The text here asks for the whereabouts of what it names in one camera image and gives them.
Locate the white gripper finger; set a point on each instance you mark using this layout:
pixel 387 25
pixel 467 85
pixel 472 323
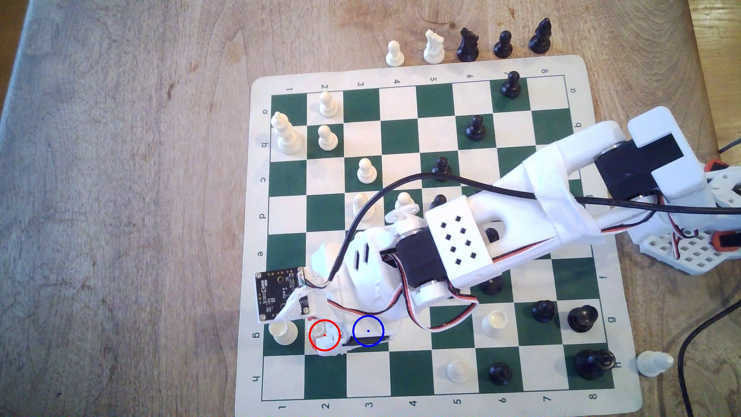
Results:
pixel 302 307
pixel 353 324

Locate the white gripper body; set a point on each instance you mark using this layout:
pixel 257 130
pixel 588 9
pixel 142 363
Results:
pixel 349 309

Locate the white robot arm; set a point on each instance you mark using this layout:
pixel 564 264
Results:
pixel 463 255

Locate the white grid robot base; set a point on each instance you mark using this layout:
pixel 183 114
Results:
pixel 694 255

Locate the white rook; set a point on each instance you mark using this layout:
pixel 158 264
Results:
pixel 283 333
pixel 495 324

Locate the green white chessboard mat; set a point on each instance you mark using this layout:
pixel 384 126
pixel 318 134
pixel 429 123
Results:
pixel 399 370

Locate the white pawn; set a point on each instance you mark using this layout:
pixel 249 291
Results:
pixel 395 55
pixel 458 372
pixel 328 106
pixel 367 172
pixel 327 140
pixel 405 200

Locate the black pawn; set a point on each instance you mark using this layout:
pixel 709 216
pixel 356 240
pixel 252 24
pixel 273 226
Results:
pixel 511 87
pixel 543 311
pixel 500 374
pixel 476 130
pixel 503 47
pixel 442 166
pixel 437 201

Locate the black rook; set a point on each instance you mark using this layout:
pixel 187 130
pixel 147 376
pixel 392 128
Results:
pixel 582 319
pixel 492 285

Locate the black bishop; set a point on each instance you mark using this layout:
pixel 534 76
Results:
pixel 540 40
pixel 492 235

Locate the white cloth tape wrap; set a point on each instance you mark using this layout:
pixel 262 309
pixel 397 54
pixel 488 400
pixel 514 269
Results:
pixel 550 191

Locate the black king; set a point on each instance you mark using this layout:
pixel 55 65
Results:
pixel 593 365

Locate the white knight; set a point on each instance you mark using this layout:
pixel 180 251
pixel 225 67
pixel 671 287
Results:
pixel 434 51

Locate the black knight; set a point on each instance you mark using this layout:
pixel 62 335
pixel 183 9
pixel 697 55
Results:
pixel 468 49

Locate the white queen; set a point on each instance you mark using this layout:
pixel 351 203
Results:
pixel 653 363

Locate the black camera circuit board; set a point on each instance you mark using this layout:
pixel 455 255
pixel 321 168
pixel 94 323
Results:
pixel 278 292

